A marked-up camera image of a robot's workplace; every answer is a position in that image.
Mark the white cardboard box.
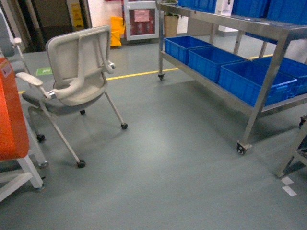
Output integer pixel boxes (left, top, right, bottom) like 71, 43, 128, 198
215, 0, 234, 16

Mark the blue cart crate far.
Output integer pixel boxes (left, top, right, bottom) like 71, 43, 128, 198
164, 35, 212, 65

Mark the blue cart crate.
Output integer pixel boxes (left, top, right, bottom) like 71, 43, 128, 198
249, 57, 307, 99
164, 35, 212, 65
178, 0, 217, 13
218, 61, 297, 107
188, 47, 246, 83

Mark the blue cart crate middle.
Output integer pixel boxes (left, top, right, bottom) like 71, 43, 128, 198
188, 47, 246, 83

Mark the beige office chair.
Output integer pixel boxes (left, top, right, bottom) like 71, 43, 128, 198
16, 25, 115, 168

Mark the potted plant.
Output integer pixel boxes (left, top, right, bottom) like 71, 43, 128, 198
164, 11, 179, 37

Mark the white glass-door cabinet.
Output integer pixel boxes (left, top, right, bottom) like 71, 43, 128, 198
122, 0, 159, 41

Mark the blue cart crate near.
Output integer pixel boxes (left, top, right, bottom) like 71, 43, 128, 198
218, 61, 297, 107

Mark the steel wheeled cart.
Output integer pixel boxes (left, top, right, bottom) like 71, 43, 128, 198
155, 0, 307, 155

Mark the blue top cart crate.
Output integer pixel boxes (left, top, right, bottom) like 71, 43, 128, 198
178, 0, 217, 13

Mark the white round conveyor machine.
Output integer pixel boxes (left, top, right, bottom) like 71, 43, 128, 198
0, 119, 48, 201

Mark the orange machine guard panel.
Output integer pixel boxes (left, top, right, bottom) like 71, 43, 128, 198
0, 57, 29, 161

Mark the blue cart crate rear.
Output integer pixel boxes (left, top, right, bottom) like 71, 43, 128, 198
249, 57, 307, 99

